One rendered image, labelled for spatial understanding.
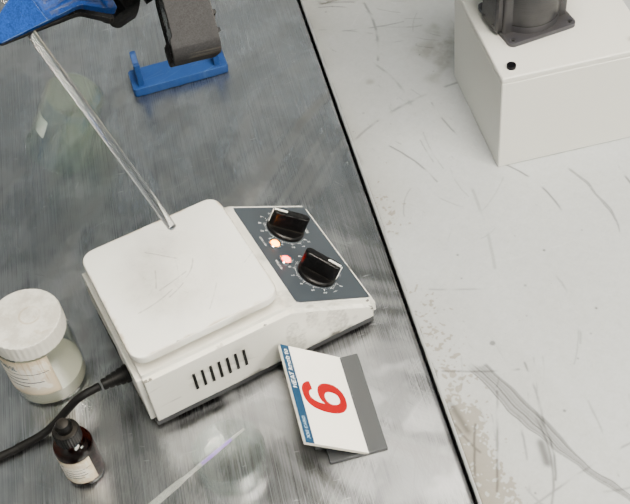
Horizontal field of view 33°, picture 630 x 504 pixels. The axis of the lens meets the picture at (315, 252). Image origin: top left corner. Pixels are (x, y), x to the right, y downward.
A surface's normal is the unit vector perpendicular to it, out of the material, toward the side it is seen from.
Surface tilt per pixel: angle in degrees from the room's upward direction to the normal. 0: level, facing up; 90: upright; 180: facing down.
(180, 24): 48
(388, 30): 0
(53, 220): 0
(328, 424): 40
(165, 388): 90
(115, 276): 0
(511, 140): 90
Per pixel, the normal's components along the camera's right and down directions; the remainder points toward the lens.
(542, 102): 0.22, 0.73
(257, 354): 0.47, 0.65
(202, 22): 0.21, 0.08
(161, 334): -0.10, -0.64
